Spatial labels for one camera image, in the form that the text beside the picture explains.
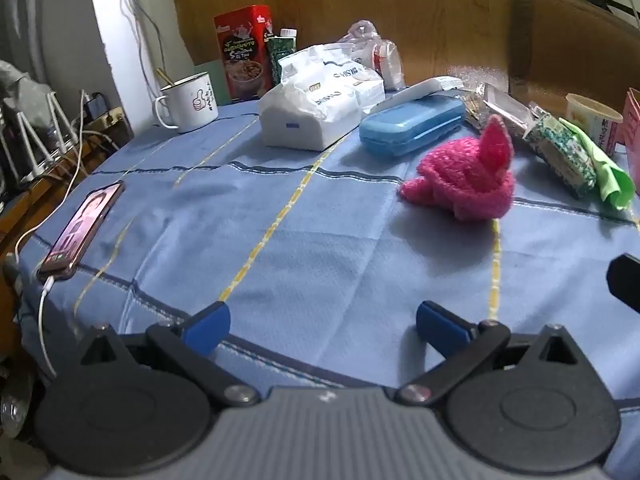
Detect green patterned packet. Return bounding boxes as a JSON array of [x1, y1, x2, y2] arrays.
[[522, 112, 598, 198]]

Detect black power adapter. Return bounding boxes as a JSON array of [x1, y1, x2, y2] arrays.
[[82, 91, 110, 120]]

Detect wall wires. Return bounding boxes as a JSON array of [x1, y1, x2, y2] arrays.
[[114, 0, 162, 98]]

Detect smartphone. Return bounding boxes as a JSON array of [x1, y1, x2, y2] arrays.
[[37, 180, 126, 281]]

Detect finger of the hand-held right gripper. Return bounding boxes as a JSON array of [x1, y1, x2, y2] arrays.
[[606, 254, 640, 317]]

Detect round paper tub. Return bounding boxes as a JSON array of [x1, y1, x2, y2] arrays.
[[565, 93, 624, 157]]

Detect red cereal box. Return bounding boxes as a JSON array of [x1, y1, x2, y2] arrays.
[[213, 5, 275, 103]]

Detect light blue glasses case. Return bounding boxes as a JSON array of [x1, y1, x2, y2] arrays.
[[359, 94, 467, 157]]

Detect brown tray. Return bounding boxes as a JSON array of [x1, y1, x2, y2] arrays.
[[507, 0, 640, 111]]

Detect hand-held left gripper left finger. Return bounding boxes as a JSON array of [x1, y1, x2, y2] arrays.
[[76, 302, 261, 407]]

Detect green drink carton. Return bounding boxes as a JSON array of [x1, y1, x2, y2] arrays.
[[265, 28, 299, 86]]

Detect white charging cable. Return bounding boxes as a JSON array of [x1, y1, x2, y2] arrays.
[[14, 90, 132, 378]]

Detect white router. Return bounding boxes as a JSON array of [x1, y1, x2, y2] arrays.
[[0, 89, 81, 187]]

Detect white enamel mug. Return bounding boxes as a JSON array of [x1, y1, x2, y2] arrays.
[[154, 72, 220, 134]]

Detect blue striped tablecloth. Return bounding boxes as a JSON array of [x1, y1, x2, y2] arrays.
[[19, 72, 640, 403]]

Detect wooden board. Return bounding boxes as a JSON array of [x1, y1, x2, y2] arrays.
[[164, 0, 532, 107]]

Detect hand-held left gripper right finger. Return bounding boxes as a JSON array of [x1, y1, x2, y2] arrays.
[[396, 301, 586, 407]]

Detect silvery small box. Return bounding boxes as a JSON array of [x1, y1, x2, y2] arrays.
[[477, 82, 536, 137]]

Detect green cloth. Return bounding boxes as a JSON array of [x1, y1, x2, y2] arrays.
[[559, 117, 636, 211]]

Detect clear plastic bag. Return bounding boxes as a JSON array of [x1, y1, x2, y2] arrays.
[[336, 20, 406, 92]]

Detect pink tin box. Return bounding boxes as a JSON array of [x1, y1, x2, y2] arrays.
[[621, 87, 640, 192]]

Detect green paper card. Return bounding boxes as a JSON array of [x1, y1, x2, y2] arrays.
[[193, 59, 232, 107]]

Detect white tissue pack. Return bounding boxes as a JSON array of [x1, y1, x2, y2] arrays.
[[258, 44, 387, 152]]

